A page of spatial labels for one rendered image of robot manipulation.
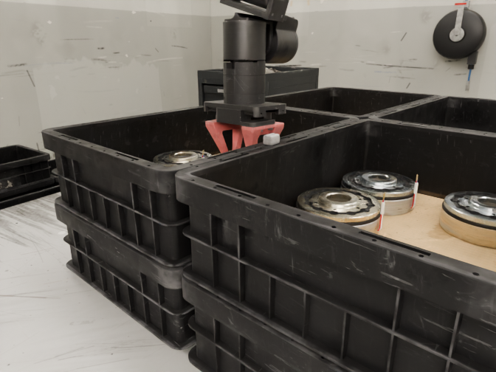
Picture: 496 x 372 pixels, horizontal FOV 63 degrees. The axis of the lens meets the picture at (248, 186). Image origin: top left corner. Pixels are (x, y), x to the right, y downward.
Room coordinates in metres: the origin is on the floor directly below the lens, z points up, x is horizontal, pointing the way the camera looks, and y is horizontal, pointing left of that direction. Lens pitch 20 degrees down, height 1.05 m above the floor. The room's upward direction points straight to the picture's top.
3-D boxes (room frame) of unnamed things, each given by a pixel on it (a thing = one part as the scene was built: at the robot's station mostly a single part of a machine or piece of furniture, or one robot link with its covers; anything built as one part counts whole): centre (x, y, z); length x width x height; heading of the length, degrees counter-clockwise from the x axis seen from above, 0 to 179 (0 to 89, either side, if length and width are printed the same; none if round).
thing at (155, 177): (0.61, 0.06, 0.92); 0.40 x 0.30 x 0.02; 138
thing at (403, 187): (0.54, -0.19, 0.86); 0.10 x 0.10 x 0.01
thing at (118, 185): (0.61, 0.06, 0.87); 0.40 x 0.30 x 0.11; 138
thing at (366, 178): (0.54, -0.19, 0.86); 0.05 x 0.05 x 0.01
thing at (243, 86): (0.56, 0.01, 0.99); 0.10 x 0.07 x 0.07; 47
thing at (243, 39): (0.57, 0.00, 1.05); 0.07 x 0.06 x 0.07; 145
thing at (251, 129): (0.55, 0.00, 0.92); 0.07 x 0.07 x 0.09; 47
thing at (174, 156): (0.66, 0.11, 0.86); 0.05 x 0.05 x 0.01
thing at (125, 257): (0.61, 0.06, 0.76); 0.40 x 0.30 x 0.12; 138
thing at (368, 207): (0.46, -0.11, 0.86); 0.10 x 0.10 x 0.01
